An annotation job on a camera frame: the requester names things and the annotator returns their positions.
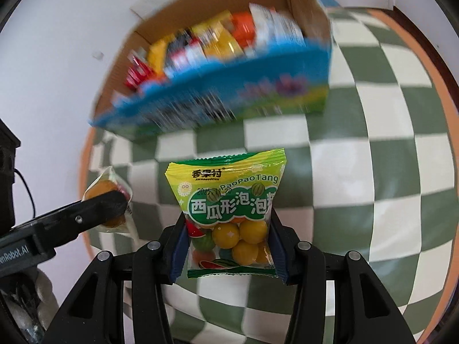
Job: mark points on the person's left hand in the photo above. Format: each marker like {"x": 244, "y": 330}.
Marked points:
{"x": 45, "y": 290}

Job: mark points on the yellow snack packet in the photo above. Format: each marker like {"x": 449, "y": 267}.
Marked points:
{"x": 215, "y": 39}

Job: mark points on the green and white checkered tablecloth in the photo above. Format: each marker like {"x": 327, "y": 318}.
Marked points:
{"x": 394, "y": 150}

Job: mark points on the green bag of round candies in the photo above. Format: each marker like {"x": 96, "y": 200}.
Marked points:
{"x": 222, "y": 200}

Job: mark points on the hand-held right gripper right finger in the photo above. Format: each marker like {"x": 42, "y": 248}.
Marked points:
{"x": 278, "y": 254}

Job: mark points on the orange jelly cup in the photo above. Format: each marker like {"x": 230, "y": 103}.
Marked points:
{"x": 95, "y": 190}

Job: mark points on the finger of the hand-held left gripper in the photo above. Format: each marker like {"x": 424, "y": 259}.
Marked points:
{"x": 89, "y": 213}

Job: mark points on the blue printed cardboard box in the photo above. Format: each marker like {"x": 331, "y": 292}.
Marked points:
{"x": 251, "y": 89}

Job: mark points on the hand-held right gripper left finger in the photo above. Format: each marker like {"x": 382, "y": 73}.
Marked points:
{"x": 177, "y": 258}

